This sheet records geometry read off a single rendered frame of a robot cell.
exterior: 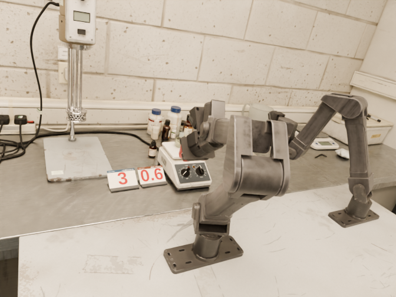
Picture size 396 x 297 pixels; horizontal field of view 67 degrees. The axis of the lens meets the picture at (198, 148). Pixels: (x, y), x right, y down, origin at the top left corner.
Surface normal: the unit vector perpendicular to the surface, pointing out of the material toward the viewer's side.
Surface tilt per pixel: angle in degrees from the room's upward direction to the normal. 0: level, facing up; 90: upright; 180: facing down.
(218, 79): 90
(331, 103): 90
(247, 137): 44
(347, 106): 90
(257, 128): 70
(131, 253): 0
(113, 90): 90
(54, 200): 0
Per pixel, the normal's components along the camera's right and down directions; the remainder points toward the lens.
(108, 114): 0.45, 0.44
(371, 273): 0.18, -0.89
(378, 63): -0.87, 0.04
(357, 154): -0.60, 0.21
